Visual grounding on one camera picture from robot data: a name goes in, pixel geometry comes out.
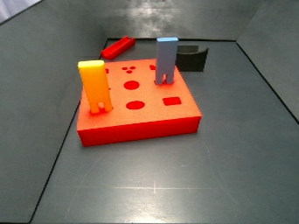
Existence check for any red arch object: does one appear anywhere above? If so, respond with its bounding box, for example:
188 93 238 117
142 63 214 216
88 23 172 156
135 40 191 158
100 36 136 60

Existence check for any blue arch peg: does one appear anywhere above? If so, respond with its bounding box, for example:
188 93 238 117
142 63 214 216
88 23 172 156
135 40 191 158
155 37 179 85

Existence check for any black curved fixture stand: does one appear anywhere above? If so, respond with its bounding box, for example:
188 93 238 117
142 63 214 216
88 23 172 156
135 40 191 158
176 45 210 72

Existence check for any red fixture block with holes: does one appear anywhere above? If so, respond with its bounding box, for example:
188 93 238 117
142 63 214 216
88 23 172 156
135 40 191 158
78 59 202 146

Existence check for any yellow arch peg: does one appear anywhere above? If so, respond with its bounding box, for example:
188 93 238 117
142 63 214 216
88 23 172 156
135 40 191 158
78 60 114 114

